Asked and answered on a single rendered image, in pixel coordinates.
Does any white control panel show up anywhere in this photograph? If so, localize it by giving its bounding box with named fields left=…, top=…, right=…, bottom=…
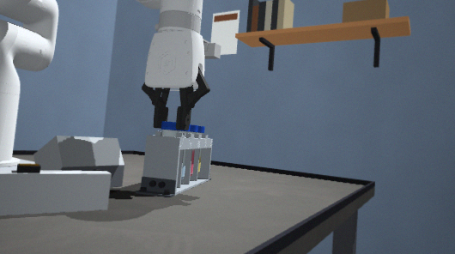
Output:
left=33, top=136, right=124, bottom=188

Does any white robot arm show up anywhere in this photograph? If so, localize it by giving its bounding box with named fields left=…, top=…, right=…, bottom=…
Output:
left=0, top=0, right=221, bottom=167

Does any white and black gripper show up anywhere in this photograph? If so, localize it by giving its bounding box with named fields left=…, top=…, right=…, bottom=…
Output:
left=142, top=27, right=210, bottom=130

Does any black table edge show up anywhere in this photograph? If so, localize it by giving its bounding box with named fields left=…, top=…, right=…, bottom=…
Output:
left=12, top=150, right=375, bottom=254

